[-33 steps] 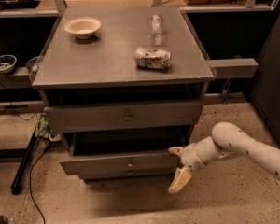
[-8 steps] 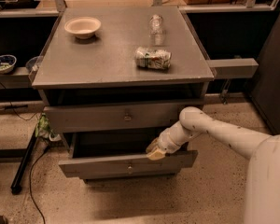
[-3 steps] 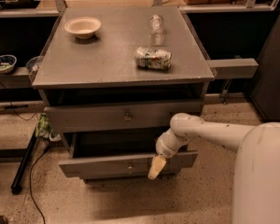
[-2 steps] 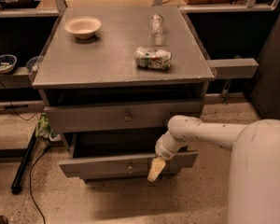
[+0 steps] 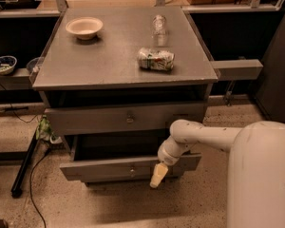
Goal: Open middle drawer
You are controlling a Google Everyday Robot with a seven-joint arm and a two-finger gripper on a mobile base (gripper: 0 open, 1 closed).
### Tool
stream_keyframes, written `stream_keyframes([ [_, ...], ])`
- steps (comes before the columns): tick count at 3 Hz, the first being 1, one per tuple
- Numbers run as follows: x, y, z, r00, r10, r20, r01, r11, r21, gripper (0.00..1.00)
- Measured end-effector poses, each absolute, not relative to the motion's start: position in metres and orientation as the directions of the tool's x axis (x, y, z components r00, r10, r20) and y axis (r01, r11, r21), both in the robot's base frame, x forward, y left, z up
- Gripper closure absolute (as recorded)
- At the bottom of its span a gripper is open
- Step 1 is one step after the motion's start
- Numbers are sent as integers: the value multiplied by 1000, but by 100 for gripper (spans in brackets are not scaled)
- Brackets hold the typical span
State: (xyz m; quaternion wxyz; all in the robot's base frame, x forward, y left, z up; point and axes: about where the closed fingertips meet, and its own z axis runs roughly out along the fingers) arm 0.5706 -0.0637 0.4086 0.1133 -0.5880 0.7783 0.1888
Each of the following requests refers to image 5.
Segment black floor cable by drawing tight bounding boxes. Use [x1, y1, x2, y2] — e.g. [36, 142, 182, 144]
[28, 147, 51, 228]

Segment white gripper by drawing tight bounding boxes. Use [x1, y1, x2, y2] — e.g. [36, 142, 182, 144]
[150, 136, 193, 188]

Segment grey drawer cabinet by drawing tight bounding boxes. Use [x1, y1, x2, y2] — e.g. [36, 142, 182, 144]
[31, 6, 219, 186]

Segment clear plastic bottle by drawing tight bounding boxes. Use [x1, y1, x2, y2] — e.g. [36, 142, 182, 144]
[152, 14, 167, 47]

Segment grey top drawer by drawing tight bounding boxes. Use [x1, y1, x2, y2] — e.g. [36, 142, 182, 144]
[46, 103, 206, 136]

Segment green white bag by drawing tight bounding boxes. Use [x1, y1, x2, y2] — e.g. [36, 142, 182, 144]
[36, 115, 62, 144]

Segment black pole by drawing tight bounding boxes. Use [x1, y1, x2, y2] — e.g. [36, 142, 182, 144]
[10, 134, 37, 199]

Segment grey drawer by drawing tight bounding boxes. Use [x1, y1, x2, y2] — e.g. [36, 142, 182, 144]
[46, 103, 206, 136]
[59, 134, 202, 183]

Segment blue patterned bowl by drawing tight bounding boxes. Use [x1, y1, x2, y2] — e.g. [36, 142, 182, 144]
[0, 55, 17, 75]

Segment crushed green white can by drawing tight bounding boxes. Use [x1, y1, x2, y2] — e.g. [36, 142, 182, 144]
[137, 47, 175, 71]

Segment grey left counter shelf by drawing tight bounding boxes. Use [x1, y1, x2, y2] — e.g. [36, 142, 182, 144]
[0, 68, 31, 91]

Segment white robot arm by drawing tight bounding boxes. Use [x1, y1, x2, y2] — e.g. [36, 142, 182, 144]
[150, 120, 285, 228]

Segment beige bowl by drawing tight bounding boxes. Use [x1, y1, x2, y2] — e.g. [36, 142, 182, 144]
[66, 17, 104, 40]

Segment grey side shelf block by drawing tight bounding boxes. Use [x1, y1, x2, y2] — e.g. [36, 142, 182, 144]
[211, 59, 263, 81]

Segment clear glass bowl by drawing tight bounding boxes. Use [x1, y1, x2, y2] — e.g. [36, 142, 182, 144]
[26, 57, 44, 74]

